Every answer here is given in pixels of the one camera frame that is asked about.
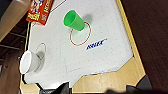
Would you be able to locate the rectangular wooden table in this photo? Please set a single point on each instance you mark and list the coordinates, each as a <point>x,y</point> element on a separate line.
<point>13,16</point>

